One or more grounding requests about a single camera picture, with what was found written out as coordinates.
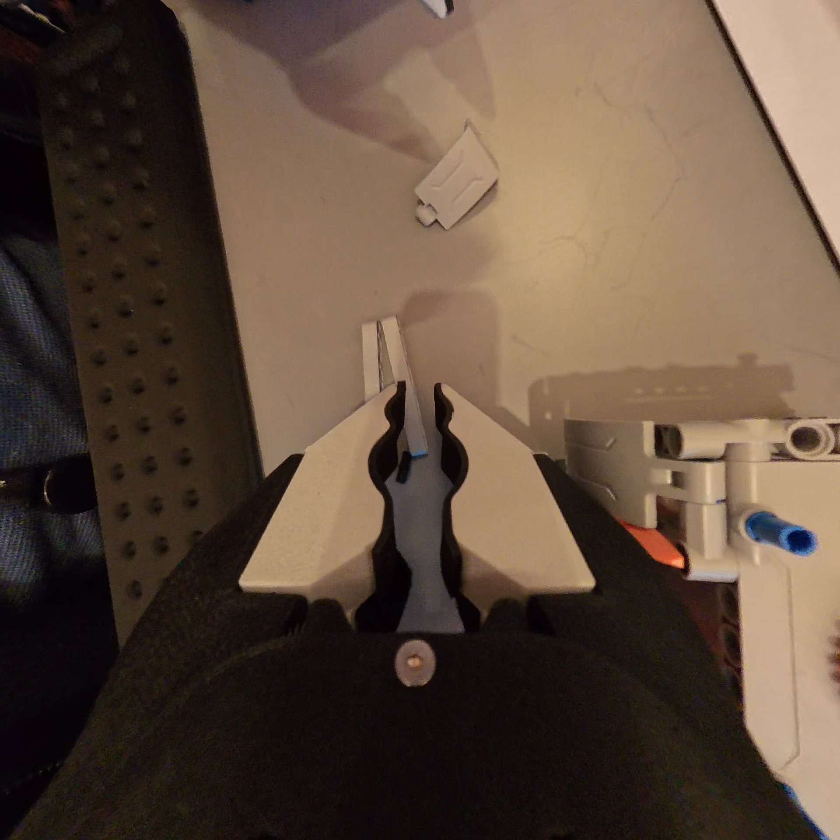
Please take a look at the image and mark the small grey block panel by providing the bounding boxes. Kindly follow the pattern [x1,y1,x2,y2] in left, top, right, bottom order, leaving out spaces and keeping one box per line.
[413,120,501,231]

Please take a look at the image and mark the grey orange toy block model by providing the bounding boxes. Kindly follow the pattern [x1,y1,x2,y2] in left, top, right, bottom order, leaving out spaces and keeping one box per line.
[563,416,840,815]

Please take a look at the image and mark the black strap with buckle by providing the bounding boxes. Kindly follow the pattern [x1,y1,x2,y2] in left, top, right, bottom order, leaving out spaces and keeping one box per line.
[0,456,99,516]

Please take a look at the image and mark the light grey holed beam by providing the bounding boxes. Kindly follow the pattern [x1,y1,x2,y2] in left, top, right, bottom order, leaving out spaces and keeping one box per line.
[361,320,385,403]
[377,315,431,458]

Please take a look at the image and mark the dark perforated pad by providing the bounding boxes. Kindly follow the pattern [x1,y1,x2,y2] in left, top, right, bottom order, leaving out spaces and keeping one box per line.
[36,3,265,647]

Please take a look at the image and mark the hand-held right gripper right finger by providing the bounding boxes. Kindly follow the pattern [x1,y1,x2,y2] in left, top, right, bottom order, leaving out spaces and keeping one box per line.
[433,382,598,623]

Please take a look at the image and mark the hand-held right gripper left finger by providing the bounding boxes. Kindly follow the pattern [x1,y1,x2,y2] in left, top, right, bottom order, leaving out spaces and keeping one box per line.
[238,381,406,627]

